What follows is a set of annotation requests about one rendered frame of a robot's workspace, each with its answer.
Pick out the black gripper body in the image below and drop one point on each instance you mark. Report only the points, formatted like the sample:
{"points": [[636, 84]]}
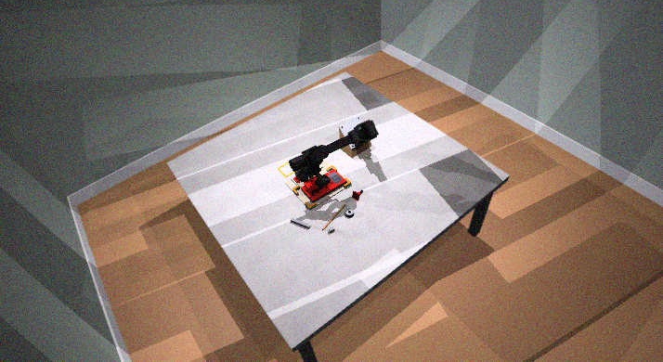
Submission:
{"points": [[321, 180]]}

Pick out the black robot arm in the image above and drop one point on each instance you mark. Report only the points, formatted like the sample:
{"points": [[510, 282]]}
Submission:
{"points": [[363, 132]]}

